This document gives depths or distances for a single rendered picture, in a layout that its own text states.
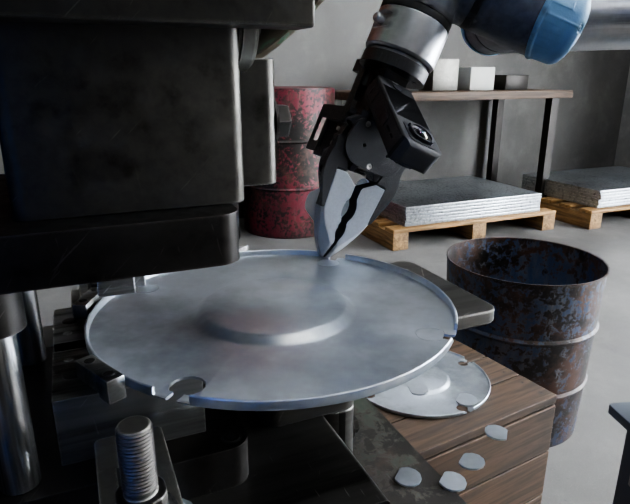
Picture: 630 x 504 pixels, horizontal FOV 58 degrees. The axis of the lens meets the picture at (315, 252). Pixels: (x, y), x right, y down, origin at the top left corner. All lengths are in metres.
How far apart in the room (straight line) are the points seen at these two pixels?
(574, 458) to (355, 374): 1.38
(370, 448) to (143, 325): 0.23
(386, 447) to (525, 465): 0.77
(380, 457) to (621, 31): 0.55
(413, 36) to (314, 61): 3.46
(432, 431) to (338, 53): 3.32
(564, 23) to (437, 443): 0.71
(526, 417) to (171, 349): 0.90
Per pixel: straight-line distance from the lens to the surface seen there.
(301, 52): 4.00
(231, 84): 0.34
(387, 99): 0.55
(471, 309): 0.49
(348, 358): 0.39
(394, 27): 0.59
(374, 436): 0.55
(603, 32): 0.78
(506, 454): 1.22
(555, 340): 1.54
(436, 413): 1.13
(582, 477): 1.66
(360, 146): 0.57
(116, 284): 0.40
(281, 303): 0.46
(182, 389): 0.39
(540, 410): 1.24
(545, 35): 0.63
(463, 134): 4.71
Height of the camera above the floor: 0.97
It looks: 18 degrees down
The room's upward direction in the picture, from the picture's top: straight up
